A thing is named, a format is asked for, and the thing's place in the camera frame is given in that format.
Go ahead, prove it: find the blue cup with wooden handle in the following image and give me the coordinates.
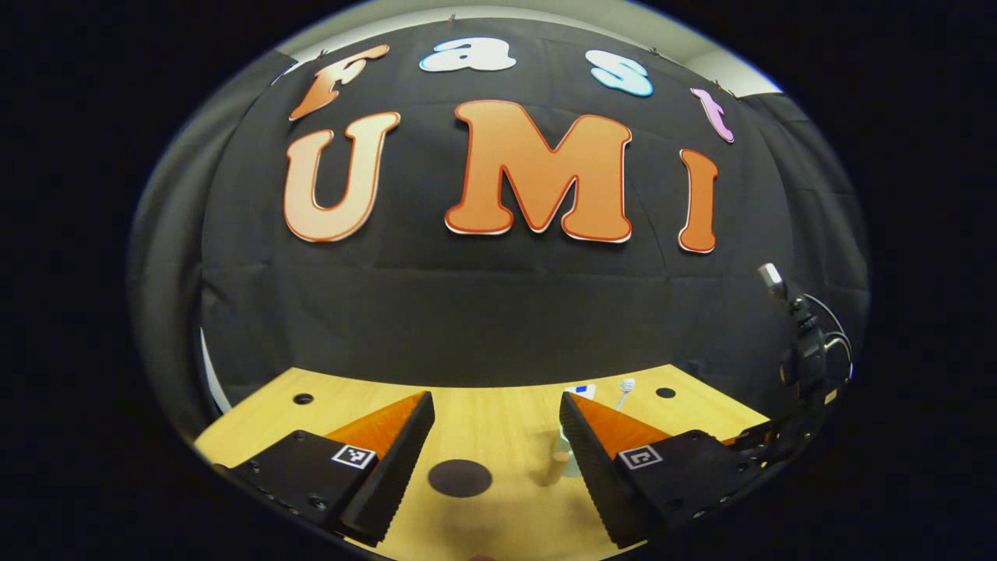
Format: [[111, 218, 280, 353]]
[[537, 425, 582, 489]]

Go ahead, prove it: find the dark grey side curtain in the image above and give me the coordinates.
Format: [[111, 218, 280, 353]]
[[740, 92, 870, 390], [129, 51, 297, 437]]

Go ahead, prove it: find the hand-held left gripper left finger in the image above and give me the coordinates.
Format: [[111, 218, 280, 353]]
[[214, 390, 435, 546]]

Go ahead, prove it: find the wooden desktop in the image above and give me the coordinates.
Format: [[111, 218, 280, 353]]
[[193, 364, 772, 561]]

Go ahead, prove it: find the dark round coaster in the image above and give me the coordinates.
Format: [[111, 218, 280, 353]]
[[428, 459, 493, 498]]

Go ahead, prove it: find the black backdrop cloth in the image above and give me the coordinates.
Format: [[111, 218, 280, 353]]
[[199, 17, 797, 390]]

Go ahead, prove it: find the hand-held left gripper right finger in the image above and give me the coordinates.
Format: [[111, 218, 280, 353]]
[[559, 391, 772, 550]]

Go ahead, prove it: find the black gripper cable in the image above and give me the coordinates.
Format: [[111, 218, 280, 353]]
[[806, 293, 855, 390]]

